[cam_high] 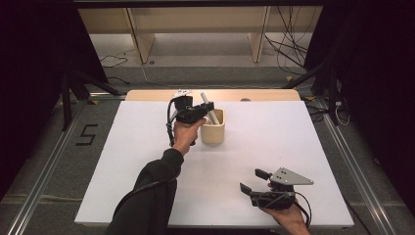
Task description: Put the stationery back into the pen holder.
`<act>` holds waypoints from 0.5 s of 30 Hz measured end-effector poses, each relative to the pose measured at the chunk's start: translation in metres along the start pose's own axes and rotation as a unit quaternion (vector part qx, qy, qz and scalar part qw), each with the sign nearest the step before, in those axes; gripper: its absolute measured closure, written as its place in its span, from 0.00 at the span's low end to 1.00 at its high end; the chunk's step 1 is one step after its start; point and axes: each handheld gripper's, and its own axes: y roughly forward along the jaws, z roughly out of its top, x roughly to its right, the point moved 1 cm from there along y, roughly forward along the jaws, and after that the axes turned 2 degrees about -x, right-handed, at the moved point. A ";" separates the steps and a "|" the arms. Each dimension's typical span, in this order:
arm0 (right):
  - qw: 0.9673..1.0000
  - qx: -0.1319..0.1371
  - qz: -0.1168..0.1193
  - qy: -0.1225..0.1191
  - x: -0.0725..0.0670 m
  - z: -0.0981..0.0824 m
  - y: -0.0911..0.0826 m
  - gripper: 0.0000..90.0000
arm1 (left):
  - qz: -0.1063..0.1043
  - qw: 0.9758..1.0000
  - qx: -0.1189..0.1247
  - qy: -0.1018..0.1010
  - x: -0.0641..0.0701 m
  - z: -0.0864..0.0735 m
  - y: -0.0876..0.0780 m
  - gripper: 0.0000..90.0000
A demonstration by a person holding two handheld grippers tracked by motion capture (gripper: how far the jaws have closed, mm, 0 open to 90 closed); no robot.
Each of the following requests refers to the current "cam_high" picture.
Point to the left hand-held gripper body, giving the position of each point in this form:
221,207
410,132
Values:
187,109

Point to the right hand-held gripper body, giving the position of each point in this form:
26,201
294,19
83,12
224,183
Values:
284,181

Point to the white pen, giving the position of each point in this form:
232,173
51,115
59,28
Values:
205,98

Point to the beige square pen holder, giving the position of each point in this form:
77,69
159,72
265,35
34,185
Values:
213,133

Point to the person's left hand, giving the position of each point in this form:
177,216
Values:
186,135

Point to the person's right hand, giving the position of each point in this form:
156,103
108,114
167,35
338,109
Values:
292,222

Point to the white table sheet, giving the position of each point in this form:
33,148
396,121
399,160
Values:
221,196

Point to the wooden table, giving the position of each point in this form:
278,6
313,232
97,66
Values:
261,95

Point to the beige wooden desk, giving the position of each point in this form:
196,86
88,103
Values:
143,42

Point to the black metal stand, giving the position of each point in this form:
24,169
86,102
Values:
66,104
332,98

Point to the black overhead bar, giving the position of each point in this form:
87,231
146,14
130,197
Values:
195,3

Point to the black curtain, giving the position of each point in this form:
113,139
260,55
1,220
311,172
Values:
32,81
375,81

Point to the aluminium floor rail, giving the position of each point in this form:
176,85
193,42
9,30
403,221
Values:
39,186
355,169

